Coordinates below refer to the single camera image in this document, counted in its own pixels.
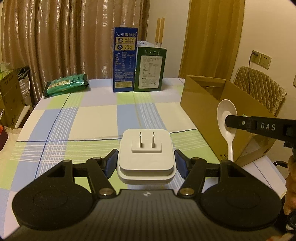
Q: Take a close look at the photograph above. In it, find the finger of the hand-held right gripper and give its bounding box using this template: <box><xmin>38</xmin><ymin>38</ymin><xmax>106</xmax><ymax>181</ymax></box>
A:
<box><xmin>225</xmin><ymin>114</ymin><xmax>252</xmax><ymax>133</ymax></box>

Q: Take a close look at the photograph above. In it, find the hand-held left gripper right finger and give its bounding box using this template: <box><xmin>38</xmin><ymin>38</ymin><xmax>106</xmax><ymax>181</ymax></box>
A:
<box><xmin>174</xmin><ymin>149</ymin><xmax>249</xmax><ymax>199</ymax></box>

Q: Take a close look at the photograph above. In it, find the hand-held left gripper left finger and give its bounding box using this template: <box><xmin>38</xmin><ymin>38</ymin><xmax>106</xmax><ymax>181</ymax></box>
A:
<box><xmin>43</xmin><ymin>148</ymin><xmax>119</xmax><ymax>198</ymax></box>

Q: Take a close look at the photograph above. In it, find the white plastic spoon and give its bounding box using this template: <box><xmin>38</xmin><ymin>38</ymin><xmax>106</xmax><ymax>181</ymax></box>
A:
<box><xmin>217</xmin><ymin>99</ymin><xmax>238</xmax><ymax>163</ymax></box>

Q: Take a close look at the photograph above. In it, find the white plug adapter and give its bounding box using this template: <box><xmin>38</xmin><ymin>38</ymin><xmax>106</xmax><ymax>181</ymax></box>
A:
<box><xmin>116</xmin><ymin>128</ymin><xmax>175</xmax><ymax>185</ymax></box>

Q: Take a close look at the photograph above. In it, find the cardboard box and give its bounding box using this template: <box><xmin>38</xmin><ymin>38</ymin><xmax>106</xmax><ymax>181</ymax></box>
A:
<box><xmin>180</xmin><ymin>75</ymin><xmax>277</xmax><ymax>168</ymax></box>

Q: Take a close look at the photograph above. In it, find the checkered cloth desktop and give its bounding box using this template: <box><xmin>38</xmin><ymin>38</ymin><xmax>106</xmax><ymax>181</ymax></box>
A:
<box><xmin>0</xmin><ymin>77</ymin><xmax>287</xmax><ymax>232</ymax></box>

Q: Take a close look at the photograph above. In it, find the person's right hand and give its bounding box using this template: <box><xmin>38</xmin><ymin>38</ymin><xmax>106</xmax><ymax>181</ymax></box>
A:
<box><xmin>283</xmin><ymin>155</ymin><xmax>296</xmax><ymax>216</ymax></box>

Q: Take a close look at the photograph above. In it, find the chair with quilted cover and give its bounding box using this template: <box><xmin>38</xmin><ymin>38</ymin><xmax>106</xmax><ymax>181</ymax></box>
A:
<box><xmin>232</xmin><ymin>65</ymin><xmax>287</xmax><ymax>117</ymax></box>

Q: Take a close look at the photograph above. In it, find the golden yellow curtain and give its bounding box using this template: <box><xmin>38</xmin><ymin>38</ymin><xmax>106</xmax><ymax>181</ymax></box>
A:
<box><xmin>178</xmin><ymin>0</ymin><xmax>245</xmax><ymax>78</ymax></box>

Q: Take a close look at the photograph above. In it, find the green wet wipes pack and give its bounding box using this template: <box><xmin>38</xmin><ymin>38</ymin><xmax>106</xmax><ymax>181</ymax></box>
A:
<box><xmin>44</xmin><ymin>74</ymin><xmax>90</xmax><ymax>98</ymax></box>

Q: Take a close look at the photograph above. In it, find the green carton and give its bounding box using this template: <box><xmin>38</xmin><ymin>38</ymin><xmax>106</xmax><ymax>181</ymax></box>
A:
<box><xmin>134</xmin><ymin>45</ymin><xmax>167</xmax><ymax>92</ymax></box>

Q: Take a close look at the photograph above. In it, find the tall blue carton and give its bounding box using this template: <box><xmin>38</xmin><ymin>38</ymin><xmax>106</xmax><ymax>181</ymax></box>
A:
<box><xmin>113</xmin><ymin>27</ymin><xmax>138</xmax><ymax>93</ymax></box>

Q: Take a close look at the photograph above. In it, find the dark red box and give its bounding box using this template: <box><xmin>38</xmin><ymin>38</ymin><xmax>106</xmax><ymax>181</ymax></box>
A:
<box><xmin>0</xmin><ymin>130</ymin><xmax>9</xmax><ymax>152</ymax></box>

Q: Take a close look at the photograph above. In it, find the brown storage carton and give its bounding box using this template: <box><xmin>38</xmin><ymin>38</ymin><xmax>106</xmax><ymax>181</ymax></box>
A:
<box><xmin>0</xmin><ymin>67</ymin><xmax>26</xmax><ymax>129</ymax></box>

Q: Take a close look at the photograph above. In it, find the brown shiny curtain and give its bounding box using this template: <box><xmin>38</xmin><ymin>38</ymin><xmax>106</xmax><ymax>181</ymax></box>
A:
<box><xmin>0</xmin><ymin>0</ymin><xmax>160</xmax><ymax>80</ymax></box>

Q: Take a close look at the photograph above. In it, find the yellow wall hanging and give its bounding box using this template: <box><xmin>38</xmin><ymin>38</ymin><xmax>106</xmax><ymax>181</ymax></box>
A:
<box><xmin>154</xmin><ymin>17</ymin><xmax>165</xmax><ymax>48</ymax></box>

